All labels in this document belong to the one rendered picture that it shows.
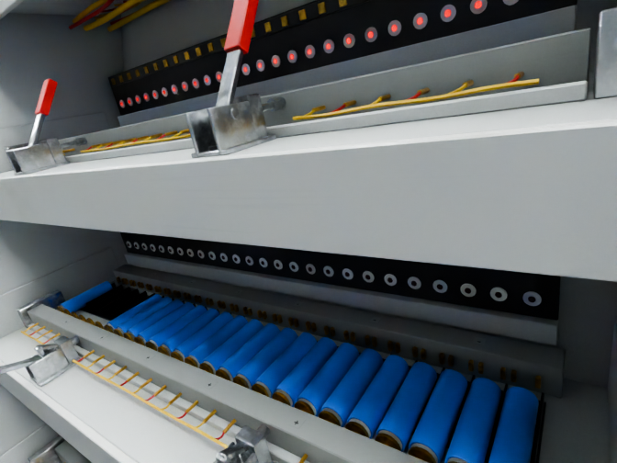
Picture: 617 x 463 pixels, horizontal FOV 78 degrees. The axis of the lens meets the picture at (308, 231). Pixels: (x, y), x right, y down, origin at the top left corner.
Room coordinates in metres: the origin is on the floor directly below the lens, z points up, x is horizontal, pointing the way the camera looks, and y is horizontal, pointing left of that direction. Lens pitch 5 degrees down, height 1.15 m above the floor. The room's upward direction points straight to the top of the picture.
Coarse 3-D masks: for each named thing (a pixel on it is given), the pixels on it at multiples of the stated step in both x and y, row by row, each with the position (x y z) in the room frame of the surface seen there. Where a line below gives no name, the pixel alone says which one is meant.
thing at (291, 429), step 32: (32, 320) 0.46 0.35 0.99; (64, 320) 0.42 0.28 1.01; (96, 352) 0.37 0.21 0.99; (128, 352) 0.33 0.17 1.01; (160, 384) 0.30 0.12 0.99; (192, 384) 0.28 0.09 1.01; (224, 384) 0.27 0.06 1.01; (224, 416) 0.26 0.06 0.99; (256, 416) 0.23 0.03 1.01; (288, 416) 0.23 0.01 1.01; (288, 448) 0.22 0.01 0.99; (320, 448) 0.20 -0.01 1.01; (352, 448) 0.20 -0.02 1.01; (384, 448) 0.20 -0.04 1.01
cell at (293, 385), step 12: (312, 348) 0.30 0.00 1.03; (324, 348) 0.30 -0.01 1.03; (336, 348) 0.30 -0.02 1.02; (312, 360) 0.28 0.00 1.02; (324, 360) 0.29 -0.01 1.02; (300, 372) 0.27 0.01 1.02; (312, 372) 0.28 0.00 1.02; (288, 384) 0.26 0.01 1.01; (300, 384) 0.27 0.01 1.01; (288, 396) 0.26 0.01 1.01
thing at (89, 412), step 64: (128, 256) 0.56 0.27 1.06; (0, 320) 0.46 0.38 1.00; (448, 320) 0.29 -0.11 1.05; (512, 320) 0.26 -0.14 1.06; (64, 384) 0.34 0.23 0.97; (128, 384) 0.33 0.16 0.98; (576, 384) 0.24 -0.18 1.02; (128, 448) 0.26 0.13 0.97; (192, 448) 0.25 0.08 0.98; (448, 448) 0.21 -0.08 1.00; (576, 448) 0.20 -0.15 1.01
